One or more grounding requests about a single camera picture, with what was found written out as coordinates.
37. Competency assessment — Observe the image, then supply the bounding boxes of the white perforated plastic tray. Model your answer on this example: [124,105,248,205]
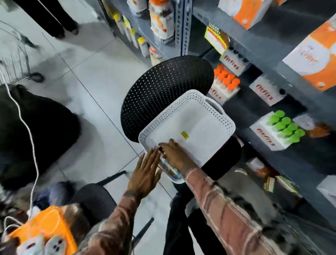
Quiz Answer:
[138,89,237,185]

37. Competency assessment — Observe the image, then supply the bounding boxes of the group of orange capped tubes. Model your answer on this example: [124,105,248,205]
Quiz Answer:
[213,64,241,91]

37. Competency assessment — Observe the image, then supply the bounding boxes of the white cable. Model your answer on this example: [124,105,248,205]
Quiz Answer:
[2,82,40,235]

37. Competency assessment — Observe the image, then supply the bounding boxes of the black fabric bag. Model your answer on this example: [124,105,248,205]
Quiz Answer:
[0,84,82,191]

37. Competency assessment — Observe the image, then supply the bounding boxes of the white display box red print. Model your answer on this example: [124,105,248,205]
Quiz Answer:
[219,50,250,77]
[249,111,297,152]
[249,74,287,106]
[208,78,241,106]

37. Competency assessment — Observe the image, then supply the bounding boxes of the person's left forearm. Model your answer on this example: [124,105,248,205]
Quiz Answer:
[78,191,144,255]

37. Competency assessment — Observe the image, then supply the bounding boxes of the orange box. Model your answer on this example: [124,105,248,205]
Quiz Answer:
[5,205,78,255]

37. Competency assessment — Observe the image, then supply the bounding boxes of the metal shopping cart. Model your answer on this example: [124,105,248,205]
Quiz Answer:
[0,20,45,85]

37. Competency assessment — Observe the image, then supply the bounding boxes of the white carton purple print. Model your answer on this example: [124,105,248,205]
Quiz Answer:
[316,175,336,208]

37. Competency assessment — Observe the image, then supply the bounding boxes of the blue fabric item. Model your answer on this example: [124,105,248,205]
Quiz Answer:
[33,180,77,211]

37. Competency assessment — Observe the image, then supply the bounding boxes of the small orange white packet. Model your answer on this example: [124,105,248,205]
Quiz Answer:
[293,114,333,139]

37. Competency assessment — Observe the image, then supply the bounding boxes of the person's right hand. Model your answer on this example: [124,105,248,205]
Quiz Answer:
[158,139,198,176]

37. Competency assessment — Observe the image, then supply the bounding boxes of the person's right forearm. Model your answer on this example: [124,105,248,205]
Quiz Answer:
[183,167,266,255]

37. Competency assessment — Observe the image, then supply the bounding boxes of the yellow price tag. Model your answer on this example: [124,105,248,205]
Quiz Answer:
[204,25,229,55]

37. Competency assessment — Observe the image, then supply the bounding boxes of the colourful tablet tube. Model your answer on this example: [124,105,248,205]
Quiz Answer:
[159,157,182,180]

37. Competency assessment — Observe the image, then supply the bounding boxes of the person's left hand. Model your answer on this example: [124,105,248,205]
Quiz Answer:
[127,148,163,199]

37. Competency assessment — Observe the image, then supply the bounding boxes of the black plain chair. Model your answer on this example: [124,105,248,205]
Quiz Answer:
[69,170,156,250]

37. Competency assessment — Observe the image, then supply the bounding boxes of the group of green capped tubes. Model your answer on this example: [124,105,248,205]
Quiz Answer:
[266,110,307,144]

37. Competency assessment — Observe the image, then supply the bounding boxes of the black perforated chair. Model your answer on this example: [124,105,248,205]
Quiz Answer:
[120,55,242,182]

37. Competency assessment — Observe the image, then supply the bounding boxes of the person's legs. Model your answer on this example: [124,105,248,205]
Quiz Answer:
[162,181,227,255]

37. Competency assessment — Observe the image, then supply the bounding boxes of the yellow capped small bottle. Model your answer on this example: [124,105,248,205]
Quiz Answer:
[137,36,150,58]
[123,16,132,41]
[130,28,140,49]
[113,13,125,35]

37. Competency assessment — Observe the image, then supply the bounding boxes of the yellow white packets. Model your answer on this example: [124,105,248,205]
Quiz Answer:
[263,175,299,195]

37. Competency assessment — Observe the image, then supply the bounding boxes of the small white orange jar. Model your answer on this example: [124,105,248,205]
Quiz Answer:
[149,46,166,67]

